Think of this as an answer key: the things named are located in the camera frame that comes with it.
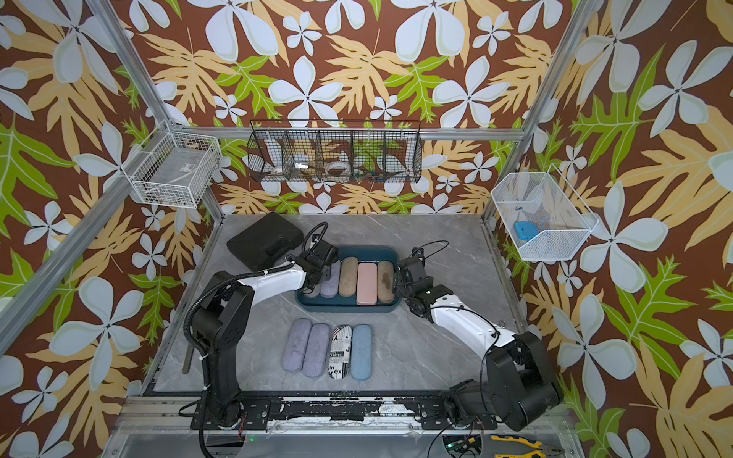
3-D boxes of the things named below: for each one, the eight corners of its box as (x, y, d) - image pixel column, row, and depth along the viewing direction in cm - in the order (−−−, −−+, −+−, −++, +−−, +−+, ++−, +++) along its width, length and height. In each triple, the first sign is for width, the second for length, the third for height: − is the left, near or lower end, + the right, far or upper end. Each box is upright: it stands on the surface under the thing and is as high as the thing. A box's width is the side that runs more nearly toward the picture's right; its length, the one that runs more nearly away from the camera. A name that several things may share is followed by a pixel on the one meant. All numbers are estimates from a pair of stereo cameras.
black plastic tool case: (228, 247, 112) (223, 239, 108) (276, 215, 123) (273, 207, 119) (260, 277, 103) (256, 269, 99) (308, 239, 114) (306, 232, 110)
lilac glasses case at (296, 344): (281, 370, 83) (278, 367, 80) (294, 321, 92) (293, 317, 90) (300, 372, 82) (298, 369, 80) (312, 323, 92) (310, 319, 90)
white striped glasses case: (328, 379, 82) (327, 376, 79) (332, 329, 91) (331, 324, 88) (350, 379, 82) (350, 376, 79) (352, 329, 91) (351, 324, 88)
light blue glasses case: (350, 380, 81) (350, 377, 79) (352, 327, 91) (352, 323, 89) (372, 380, 81) (372, 377, 79) (371, 327, 91) (371, 323, 89)
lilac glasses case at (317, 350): (304, 377, 81) (302, 374, 79) (310, 326, 91) (309, 322, 89) (326, 377, 81) (325, 374, 79) (330, 326, 91) (329, 322, 89)
